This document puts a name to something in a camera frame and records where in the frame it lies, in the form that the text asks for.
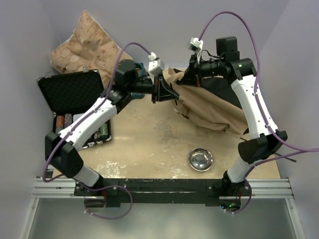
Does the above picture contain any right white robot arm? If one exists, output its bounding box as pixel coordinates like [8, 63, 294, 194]
[179, 36, 288, 196]

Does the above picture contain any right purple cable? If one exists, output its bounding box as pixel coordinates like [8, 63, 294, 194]
[199, 10, 319, 215]

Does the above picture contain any beige patterned pet cushion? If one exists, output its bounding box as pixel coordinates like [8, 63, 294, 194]
[50, 11, 121, 88]

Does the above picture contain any black poker chip case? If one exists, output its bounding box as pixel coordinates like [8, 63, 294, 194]
[36, 68, 113, 150]

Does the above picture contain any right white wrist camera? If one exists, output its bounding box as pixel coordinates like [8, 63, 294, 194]
[187, 37, 203, 53]

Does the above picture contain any white playing card box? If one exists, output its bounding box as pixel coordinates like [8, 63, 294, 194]
[73, 114, 83, 121]

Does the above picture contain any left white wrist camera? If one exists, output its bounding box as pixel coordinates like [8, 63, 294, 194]
[148, 52, 164, 76]

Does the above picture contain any teal pet bowl stand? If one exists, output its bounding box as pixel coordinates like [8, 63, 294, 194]
[134, 62, 149, 79]

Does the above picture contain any steel pet bowl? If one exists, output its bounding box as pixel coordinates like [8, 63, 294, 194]
[188, 147, 213, 172]

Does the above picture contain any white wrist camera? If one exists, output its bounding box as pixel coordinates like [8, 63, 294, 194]
[187, 37, 203, 53]
[148, 52, 164, 76]

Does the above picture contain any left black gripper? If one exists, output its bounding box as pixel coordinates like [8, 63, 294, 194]
[129, 72, 179, 105]

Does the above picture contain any aluminium frame rail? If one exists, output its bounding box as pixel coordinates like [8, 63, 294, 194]
[20, 164, 306, 239]

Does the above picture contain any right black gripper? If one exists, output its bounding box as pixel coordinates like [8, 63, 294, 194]
[177, 53, 224, 87]

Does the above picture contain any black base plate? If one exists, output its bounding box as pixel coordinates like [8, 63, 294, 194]
[74, 178, 252, 208]

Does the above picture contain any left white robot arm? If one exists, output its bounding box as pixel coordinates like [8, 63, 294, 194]
[45, 58, 179, 195]

